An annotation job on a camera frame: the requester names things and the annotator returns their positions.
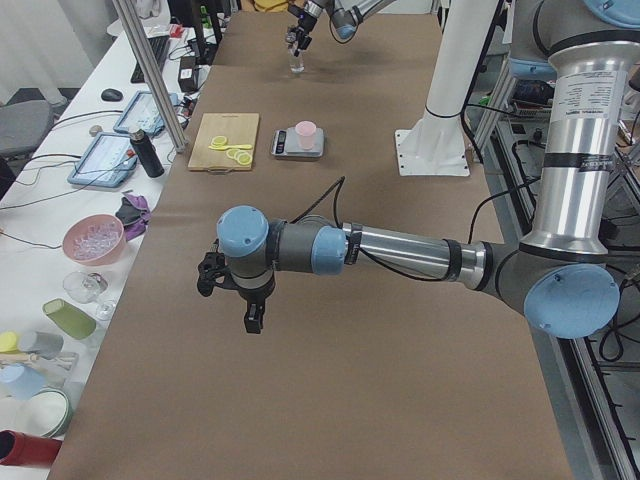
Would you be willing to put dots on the yellow cup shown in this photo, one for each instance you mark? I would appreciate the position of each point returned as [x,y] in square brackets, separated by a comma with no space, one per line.
[9,342]

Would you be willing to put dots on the clear glass sauce bottle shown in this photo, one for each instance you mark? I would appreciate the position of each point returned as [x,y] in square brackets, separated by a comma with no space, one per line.
[295,57]

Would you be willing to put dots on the pink bowl with ice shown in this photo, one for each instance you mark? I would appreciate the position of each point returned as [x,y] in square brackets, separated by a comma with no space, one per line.
[95,240]

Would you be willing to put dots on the wine glass lying down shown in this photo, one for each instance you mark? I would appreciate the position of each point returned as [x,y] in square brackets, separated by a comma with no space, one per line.
[86,288]

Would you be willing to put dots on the black thermos bottle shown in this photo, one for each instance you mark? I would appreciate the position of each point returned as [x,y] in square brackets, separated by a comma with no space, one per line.
[145,151]

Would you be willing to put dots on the near blue teach pendant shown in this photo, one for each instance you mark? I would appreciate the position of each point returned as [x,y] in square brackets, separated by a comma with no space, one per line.
[107,163]

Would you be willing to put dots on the red cylinder container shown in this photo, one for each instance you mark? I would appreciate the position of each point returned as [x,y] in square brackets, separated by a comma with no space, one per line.
[20,449]

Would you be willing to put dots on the lemon slice middle of three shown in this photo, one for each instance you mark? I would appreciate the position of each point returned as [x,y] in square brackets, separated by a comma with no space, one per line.
[238,156]

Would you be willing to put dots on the aluminium frame post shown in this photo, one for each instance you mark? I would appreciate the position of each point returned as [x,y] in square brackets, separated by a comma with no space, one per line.
[143,54]

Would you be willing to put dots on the white green rimmed bowl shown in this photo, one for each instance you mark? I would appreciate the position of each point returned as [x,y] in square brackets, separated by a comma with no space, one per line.
[47,414]

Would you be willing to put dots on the light blue cup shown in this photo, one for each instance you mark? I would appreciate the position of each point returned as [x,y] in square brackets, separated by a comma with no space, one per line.
[22,381]

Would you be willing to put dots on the blue teach pendant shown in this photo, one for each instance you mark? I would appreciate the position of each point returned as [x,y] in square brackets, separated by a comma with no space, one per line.
[107,163]
[141,112]

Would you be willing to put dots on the black computer mouse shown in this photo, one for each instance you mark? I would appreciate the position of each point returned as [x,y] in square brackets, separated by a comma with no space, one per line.
[111,95]

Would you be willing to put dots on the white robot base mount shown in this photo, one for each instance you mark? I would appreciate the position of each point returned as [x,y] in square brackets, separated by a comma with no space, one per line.
[435,145]

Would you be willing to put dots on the purple grey cloth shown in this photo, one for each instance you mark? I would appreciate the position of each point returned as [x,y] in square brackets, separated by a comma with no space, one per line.
[134,214]

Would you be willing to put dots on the green plastic cup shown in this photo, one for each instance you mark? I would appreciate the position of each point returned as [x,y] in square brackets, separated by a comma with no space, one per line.
[70,319]

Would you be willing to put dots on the far blue teach pendant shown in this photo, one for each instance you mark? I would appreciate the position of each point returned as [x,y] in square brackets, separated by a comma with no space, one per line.
[141,112]

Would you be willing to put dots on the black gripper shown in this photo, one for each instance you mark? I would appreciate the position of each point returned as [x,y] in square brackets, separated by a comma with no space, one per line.
[303,25]
[251,295]

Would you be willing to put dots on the grey cup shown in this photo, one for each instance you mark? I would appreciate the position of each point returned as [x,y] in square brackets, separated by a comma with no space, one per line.
[46,345]

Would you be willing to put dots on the pink plastic cup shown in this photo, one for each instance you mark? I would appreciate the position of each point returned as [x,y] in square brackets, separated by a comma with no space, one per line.
[306,133]

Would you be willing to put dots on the lemon slice near knife tip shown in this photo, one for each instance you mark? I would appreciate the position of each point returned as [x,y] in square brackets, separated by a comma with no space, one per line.
[219,141]

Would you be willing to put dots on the wooden cutting board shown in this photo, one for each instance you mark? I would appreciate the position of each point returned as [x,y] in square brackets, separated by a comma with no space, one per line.
[239,128]

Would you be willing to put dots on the digital kitchen scale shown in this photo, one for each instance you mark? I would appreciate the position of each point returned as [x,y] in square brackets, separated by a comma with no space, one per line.
[286,145]

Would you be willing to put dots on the yellow plastic knife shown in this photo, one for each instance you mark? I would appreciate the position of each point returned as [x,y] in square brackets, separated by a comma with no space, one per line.
[220,147]

